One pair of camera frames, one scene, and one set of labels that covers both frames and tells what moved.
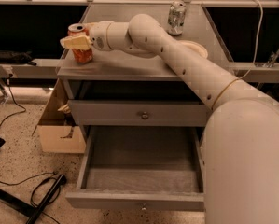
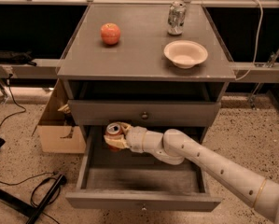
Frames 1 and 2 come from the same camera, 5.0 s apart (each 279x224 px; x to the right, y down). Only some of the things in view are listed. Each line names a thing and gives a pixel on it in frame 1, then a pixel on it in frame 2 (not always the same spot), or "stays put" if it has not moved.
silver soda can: (176, 17) stays put
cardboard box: (59, 133) stays put
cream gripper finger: (88, 25) -> (125, 126)
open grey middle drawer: (141, 168) stays put
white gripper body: (98, 36) -> (134, 138)
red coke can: (84, 55) -> (114, 129)
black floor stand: (20, 204) stays put
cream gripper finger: (81, 42) -> (117, 140)
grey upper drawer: (138, 113) stays put
